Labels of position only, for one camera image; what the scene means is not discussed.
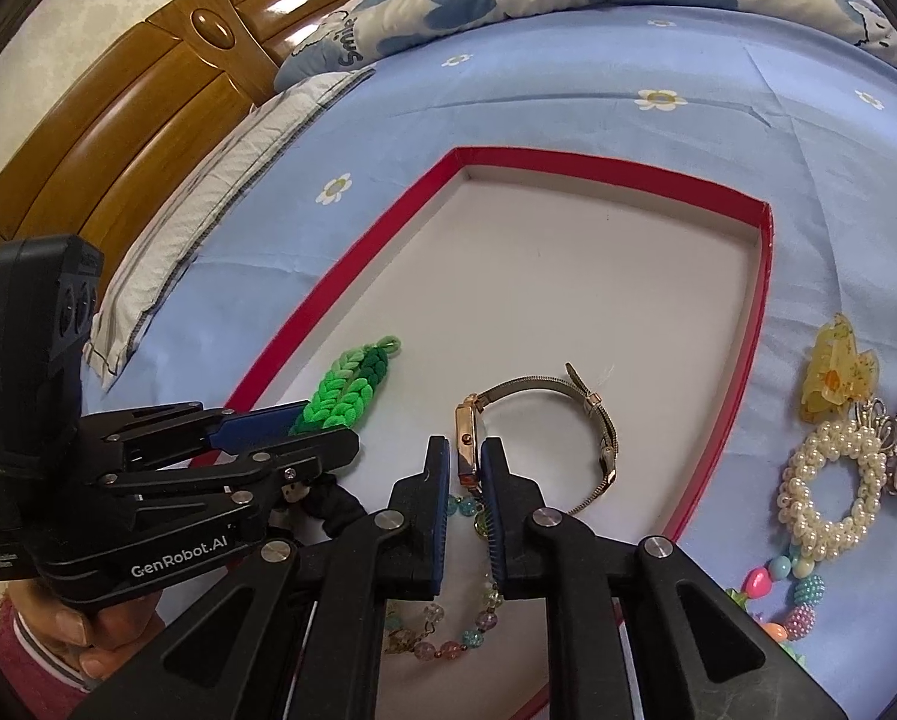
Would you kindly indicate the blue floral bed sheet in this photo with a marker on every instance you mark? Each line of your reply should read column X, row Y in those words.
column 606, row 97

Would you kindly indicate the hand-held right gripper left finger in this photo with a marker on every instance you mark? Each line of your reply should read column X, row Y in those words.
column 441, row 517

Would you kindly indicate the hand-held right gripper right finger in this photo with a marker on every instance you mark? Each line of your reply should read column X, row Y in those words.
column 493, row 517

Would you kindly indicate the black scrunchie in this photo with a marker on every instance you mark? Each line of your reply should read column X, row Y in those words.
column 336, row 514

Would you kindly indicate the grey striped pillow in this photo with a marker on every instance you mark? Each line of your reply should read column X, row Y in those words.
column 216, row 180

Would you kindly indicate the wooden headboard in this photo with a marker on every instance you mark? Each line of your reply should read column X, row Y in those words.
column 118, row 112

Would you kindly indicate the yellow hair claw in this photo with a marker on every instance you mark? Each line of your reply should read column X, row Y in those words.
column 838, row 371

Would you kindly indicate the person's left hand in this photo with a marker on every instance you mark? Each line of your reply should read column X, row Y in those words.
column 88, row 634

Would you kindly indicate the person's left forearm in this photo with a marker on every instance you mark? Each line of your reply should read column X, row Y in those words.
column 21, row 667

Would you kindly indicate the red shallow box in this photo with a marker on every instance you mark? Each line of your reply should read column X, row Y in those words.
column 568, row 277

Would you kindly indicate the silver rhinestone bow clip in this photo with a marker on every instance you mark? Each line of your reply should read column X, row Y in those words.
column 876, row 420

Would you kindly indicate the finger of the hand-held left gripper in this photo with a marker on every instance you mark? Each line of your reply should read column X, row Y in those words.
column 257, row 426
column 306, row 454

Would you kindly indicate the gold mesh-band wristwatch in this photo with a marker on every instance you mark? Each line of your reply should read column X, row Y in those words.
column 467, row 435

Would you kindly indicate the green scrunchie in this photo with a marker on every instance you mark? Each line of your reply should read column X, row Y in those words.
column 339, row 386

